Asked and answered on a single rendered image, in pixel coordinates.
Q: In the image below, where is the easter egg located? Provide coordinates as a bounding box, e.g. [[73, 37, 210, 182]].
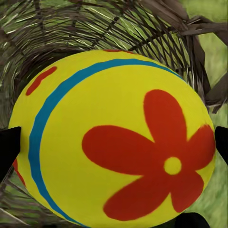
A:
[[9, 49, 217, 228]]

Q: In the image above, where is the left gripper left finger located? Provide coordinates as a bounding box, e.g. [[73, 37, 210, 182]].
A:
[[0, 126, 21, 184]]

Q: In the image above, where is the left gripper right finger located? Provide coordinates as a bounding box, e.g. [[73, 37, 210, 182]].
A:
[[215, 126, 228, 164]]

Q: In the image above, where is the wicker basket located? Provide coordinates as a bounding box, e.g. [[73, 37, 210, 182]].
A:
[[0, 0, 228, 228]]

